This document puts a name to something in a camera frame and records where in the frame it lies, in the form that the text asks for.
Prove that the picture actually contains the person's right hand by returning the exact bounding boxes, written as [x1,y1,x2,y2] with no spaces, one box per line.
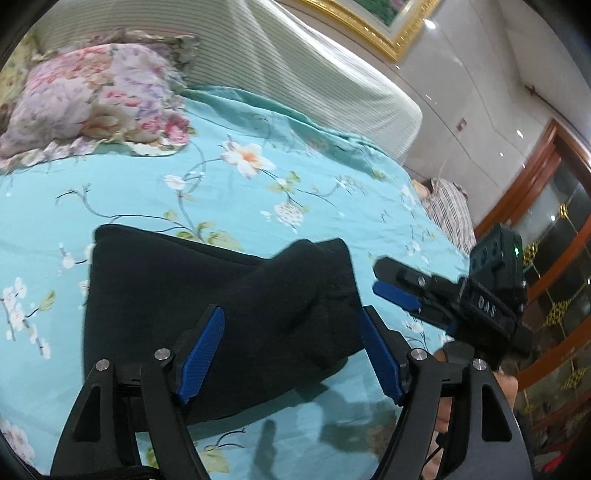
[494,369,520,411]

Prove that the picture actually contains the yellow cartoon print pillow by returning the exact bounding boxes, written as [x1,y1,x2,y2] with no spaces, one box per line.
[0,36,41,93]

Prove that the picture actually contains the teal floral bed sheet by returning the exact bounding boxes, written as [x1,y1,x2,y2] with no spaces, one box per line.
[0,85,477,480]

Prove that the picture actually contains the striped covered headboard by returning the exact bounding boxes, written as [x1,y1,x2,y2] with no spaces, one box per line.
[31,0,424,169]

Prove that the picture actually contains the black pants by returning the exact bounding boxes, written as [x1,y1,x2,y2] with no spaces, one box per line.
[83,224,366,426]

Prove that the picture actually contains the gold framed floral painting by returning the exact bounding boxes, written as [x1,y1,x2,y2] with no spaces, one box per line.
[295,0,445,64]

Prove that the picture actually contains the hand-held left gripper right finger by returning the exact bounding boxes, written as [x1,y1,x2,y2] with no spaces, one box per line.
[358,305,536,480]

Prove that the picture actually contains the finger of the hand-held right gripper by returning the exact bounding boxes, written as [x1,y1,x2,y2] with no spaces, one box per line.
[372,281,459,330]
[373,257,465,302]

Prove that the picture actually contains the pink floral ruffled pillow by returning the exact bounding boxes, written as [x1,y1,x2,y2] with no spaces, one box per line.
[0,28,202,174]

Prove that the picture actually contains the wooden framed glass door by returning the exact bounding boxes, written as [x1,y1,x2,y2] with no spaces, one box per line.
[473,117,591,472]

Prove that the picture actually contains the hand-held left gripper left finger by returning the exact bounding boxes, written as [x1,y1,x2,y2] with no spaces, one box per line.
[50,305,227,480]

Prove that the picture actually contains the dark curtain rod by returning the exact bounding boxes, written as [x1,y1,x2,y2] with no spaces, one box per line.
[525,85,591,163]

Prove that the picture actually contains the plaid cloth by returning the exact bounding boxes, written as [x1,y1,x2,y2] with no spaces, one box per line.
[419,178,477,254]

